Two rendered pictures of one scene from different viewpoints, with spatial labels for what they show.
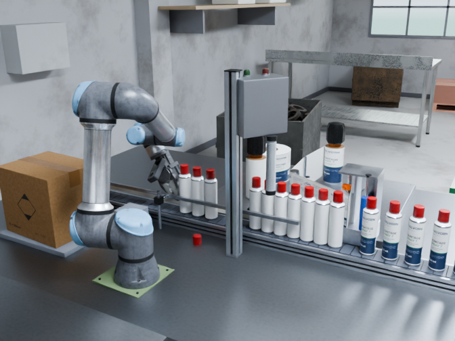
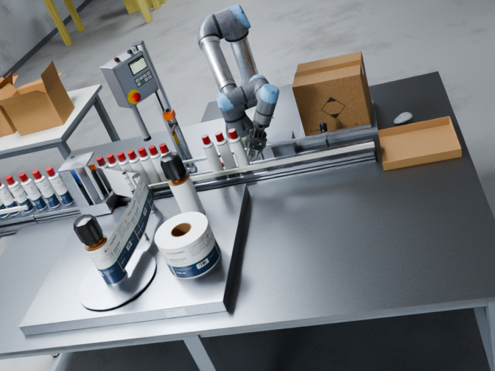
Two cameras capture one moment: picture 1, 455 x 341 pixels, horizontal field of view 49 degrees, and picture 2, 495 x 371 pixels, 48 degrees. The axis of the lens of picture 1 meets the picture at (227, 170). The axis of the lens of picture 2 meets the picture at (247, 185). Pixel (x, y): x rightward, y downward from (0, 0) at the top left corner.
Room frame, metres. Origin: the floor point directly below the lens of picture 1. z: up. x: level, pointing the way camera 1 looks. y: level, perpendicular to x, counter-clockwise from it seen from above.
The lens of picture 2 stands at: (4.00, -0.26, 2.15)
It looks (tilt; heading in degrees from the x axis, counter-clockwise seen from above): 32 degrees down; 169
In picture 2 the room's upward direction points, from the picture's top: 20 degrees counter-clockwise
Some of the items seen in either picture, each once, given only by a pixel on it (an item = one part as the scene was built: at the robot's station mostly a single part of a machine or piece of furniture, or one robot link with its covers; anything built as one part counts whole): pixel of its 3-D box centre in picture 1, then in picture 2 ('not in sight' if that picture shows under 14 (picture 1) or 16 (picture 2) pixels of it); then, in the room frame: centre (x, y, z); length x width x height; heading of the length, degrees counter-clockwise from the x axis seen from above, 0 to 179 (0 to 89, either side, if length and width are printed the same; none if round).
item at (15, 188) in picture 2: not in sight; (19, 193); (1.36, -0.81, 0.98); 0.05 x 0.05 x 0.20
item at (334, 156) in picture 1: (334, 152); (99, 249); (2.22, -0.50, 1.04); 0.09 x 0.09 x 0.29
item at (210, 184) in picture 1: (210, 193); (212, 155); (1.85, 0.07, 0.98); 0.05 x 0.05 x 0.20
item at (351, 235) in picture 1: (358, 205); (89, 185); (1.65, -0.47, 1.01); 0.14 x 0.13 x 0.26; 61
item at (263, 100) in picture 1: (258, 105); (130, 78); (1.65, -0.11, 1.38); 0.17 x 0.10 x 0.19; 116
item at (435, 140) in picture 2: not in sight; (417, 143); (2.26, 0.82, 0.85); 0.30 x 0.26 x 0.04; 61
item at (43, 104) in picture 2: not in sight; (34, 98); (-0.05, -0.67, 0.97); 0.51 x 0.42 x 0.37; 156
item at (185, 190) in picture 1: (185, 188); (239, 150); (1.91, 0.17, 0.98); 0.05 x 0.05 x 0.20
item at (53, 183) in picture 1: (51, 196); (333, 95); (1.83, 0.69, 0.99); 0.30 x 0.24 x 0.27; 57
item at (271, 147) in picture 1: (271, 165); (138, 119); (1.61, -0.15, 1.18); 0.04 x 0.04 x 0.21
